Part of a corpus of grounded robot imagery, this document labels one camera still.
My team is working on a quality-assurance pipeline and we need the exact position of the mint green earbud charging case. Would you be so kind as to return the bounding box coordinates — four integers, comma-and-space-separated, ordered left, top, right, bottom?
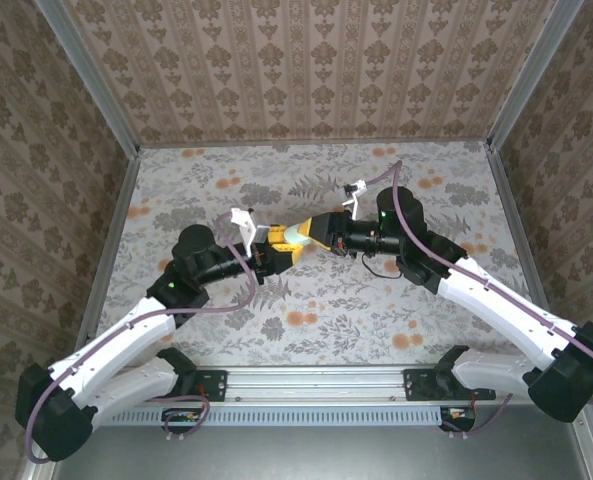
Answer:
281, 223, 311, 247

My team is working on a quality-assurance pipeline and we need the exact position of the floral patterned table cover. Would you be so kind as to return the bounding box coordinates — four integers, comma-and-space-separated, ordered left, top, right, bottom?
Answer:
98, 142, 547, 366

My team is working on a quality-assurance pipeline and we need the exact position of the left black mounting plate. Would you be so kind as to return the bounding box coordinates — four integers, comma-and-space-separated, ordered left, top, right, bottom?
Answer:
165, 367, 228, 404

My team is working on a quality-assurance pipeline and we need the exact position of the black mounting plate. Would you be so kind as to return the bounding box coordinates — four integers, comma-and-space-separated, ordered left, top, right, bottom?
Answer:
165, 367, 228, 404
403, 367, 497, 402

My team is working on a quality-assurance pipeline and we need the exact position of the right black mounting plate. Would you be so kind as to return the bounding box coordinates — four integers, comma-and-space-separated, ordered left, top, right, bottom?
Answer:
403, 367, 497, 402

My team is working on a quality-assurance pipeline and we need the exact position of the left controller board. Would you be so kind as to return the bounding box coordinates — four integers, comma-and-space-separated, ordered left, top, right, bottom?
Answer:
161, 407, 203, 434

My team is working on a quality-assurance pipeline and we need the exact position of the controller board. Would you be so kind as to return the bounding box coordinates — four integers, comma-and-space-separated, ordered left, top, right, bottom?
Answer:
439, 405, 478, 432
161, 407, 203, 434

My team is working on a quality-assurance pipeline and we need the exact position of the right controller board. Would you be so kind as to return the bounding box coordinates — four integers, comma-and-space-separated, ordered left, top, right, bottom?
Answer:
439, 405, 478, 432

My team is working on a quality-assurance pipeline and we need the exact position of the grey metal sheet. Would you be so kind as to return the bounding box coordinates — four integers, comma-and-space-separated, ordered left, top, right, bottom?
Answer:
20, 404, 593, 480

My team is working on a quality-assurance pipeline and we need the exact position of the thin black cable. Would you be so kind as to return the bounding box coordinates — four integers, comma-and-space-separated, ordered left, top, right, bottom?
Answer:
361, 251, 403, 280

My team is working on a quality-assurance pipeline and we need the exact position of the aluminium back edge rail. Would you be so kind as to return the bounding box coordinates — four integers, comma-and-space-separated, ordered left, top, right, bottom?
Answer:
138, 138, 492, 150

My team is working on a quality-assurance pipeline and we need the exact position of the left aluminium table edge rail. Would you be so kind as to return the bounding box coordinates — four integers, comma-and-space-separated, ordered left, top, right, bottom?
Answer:
75, 149, 142, 351

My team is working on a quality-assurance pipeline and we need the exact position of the aluminium table edge rail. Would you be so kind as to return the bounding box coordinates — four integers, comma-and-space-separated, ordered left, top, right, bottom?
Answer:
75, 149, 142, 351
485, 142, 557, 321

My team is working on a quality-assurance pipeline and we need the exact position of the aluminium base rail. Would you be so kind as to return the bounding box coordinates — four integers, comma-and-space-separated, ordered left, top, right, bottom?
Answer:
195, 366, 527, 404

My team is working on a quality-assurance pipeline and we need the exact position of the right aluminium table edge rail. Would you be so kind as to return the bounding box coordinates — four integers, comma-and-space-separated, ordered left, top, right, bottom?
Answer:
485, 142, 557, 321

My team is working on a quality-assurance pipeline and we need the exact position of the grey slotted cable duct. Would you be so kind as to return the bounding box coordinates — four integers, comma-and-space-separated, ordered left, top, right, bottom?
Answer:
95, 404, 445, 428

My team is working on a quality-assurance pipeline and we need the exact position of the right aluminium frame post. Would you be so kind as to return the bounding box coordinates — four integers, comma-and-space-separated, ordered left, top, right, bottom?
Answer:
486, 0, 586, 151

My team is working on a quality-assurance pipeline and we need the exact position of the aluminium frame post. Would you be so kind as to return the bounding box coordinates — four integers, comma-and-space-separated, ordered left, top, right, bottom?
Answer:
34, 0, 141, 157
486, 0, 586, 151

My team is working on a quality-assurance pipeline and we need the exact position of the left aluminium frame post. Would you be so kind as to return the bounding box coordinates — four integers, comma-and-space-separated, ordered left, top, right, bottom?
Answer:
34, 0, 141, 157

